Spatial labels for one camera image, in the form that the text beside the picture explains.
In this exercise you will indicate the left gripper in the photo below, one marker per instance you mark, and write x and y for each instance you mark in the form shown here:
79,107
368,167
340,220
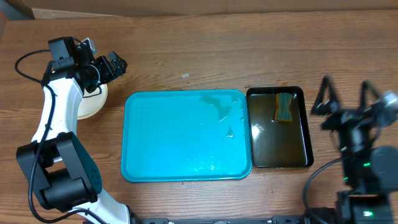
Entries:
120,70

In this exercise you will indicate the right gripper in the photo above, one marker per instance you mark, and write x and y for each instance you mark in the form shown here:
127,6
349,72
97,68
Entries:
328,106

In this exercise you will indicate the white plate with stain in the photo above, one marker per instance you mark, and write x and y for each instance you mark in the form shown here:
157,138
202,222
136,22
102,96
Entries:
92,102

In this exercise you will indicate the green yellow sponge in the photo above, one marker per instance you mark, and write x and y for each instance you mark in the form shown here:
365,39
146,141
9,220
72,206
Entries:
282,107

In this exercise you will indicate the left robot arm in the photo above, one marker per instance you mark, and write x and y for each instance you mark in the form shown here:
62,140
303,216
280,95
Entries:
63,179

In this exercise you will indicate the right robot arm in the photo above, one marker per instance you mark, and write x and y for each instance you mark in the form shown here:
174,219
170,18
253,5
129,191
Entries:
370,172

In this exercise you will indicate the black water tray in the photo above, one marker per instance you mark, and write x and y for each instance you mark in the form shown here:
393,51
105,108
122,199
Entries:
278,144

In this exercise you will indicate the blue plastic tray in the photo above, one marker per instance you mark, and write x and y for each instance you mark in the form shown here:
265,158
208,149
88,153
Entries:
191,135

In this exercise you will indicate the small tape scrap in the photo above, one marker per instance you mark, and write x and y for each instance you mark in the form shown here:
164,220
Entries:
185,75

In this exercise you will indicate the cardboard board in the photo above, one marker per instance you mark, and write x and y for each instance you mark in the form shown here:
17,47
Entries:
199,7

